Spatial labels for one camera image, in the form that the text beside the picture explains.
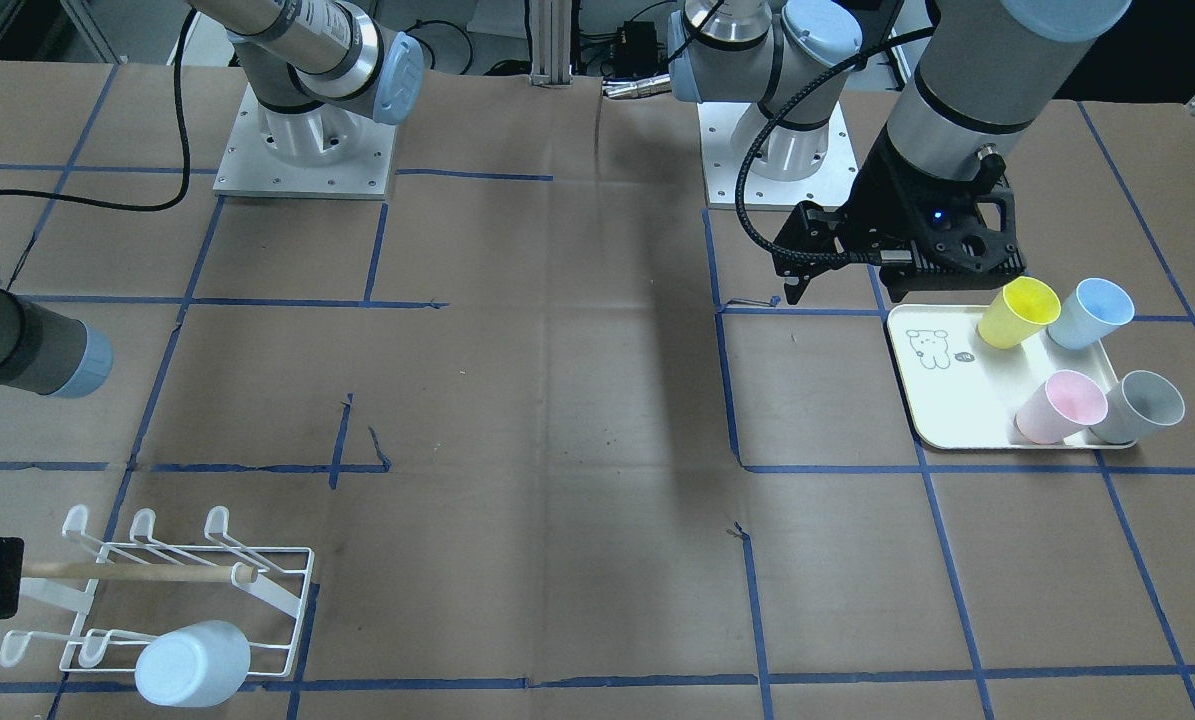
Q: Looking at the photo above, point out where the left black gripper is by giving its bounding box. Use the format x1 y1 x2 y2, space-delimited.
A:
772 135 1027 304

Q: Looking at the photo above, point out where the light blue cup front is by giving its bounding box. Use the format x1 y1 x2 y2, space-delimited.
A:
134 620 251 708

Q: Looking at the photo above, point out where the light blue cup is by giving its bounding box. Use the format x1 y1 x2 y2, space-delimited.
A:
134 620 251 708
1046 277 1136 350

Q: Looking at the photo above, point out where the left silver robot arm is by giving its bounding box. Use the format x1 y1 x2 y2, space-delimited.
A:
667 1 1129 304

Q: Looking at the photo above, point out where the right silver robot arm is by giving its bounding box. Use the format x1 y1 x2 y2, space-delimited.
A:
0 1 425 621

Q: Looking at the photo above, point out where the yellow cup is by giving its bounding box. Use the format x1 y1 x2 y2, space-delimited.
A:
978 275 1062 350

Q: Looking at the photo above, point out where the light blue cup back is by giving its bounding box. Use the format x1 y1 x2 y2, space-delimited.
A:
1046 277 1136 350

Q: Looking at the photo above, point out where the pink cup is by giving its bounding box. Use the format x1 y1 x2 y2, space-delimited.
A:
1015 369 1108 445

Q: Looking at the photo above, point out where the grey cup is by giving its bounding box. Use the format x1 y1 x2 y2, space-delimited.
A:
1090 370 1185 445

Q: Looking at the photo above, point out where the cream rabbit tray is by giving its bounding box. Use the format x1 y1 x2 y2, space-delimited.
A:
885 304 1119 450

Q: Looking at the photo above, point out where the black electronics box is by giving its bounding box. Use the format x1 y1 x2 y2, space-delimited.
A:
603 20 660 79

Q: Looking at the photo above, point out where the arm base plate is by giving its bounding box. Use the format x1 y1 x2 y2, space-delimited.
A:
698 101 857 210
213 87 397 201

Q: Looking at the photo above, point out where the white wire cup rack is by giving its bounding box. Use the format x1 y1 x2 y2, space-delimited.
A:
0 505 315 682

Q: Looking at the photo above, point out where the black braided cable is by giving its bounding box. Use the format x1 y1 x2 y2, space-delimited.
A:
736 25 938 263

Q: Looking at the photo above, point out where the aluminium frame post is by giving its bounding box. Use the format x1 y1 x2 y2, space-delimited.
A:
525 0 580 87

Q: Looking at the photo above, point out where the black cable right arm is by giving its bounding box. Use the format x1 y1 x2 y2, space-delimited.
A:
0 10 198 213

